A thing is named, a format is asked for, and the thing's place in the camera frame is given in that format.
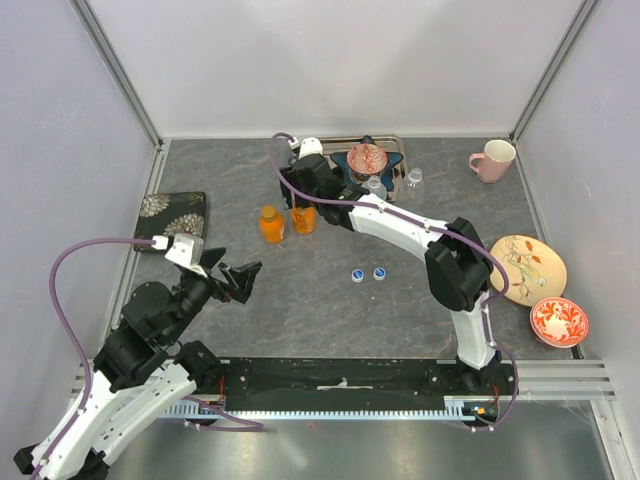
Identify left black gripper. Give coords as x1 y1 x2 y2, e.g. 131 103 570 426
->
165 246 262 342

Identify orange juice bottle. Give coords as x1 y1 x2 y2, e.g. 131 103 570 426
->
290 207 316 235
259 205 284 244

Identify labelled water bottle blue cap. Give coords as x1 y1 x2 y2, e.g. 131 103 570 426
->
361 175 387 201

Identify clear unlabelled water bottle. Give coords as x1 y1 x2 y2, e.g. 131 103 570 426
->
402 168 425 201

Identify white blue bottle cap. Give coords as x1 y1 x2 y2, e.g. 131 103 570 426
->
351 269 365 283
373 267 387 281

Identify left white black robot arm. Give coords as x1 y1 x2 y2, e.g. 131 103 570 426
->
14 248 262 479

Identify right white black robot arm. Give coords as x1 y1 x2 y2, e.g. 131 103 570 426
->
275 154 500 394

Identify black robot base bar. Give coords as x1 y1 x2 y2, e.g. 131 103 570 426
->
214 356 481 412

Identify red patterned small bowl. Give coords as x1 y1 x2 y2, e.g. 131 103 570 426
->
346 143 389 176

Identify black floral square plate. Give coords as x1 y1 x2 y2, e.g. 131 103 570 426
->
134 191 208 251

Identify silver metal tray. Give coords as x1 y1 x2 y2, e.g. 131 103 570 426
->
320 135 409 202

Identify pink ceramic mug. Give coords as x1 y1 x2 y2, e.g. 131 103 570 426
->
468 139 516 184

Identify beige bird painted plate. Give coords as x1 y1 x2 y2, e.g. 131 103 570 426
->
490 235 568 307

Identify red floral small bowl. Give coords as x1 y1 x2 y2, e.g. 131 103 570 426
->
529 297 590 349

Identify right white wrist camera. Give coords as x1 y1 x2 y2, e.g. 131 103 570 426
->
287 137 323 159

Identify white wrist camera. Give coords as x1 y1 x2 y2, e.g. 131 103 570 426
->
287 137 323 159
152 233 207 277

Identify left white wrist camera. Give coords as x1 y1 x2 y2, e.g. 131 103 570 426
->
152 233 207 277

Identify white slotted cable duct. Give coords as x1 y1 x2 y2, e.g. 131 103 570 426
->
160 400 475 421

